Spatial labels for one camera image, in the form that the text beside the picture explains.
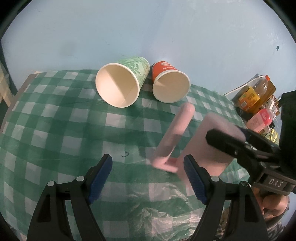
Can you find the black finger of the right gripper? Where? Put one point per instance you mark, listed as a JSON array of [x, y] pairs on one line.
[[226, 143]]

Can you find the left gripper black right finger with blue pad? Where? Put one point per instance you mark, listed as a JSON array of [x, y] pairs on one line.
[[245, 221]]

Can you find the pink ceramic mug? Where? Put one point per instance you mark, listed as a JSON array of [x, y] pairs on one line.
[[206, 156]]

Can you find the orange paper cup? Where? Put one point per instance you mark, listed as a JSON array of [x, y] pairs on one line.
[[169, 85]]

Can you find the green patterned paper cup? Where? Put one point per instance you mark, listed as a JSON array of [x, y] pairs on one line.
[[119, 83]]

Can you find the person's hand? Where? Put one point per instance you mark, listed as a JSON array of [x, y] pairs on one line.
[[272, 205]]

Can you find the pink drink carton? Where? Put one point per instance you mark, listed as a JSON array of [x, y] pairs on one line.
[[260, 120]]

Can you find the amber drink bottle orange cap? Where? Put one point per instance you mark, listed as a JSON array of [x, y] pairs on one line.
[[255, 94]]

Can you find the green checkered tablecloth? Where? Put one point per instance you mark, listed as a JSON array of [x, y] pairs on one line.
[[59, 127]]

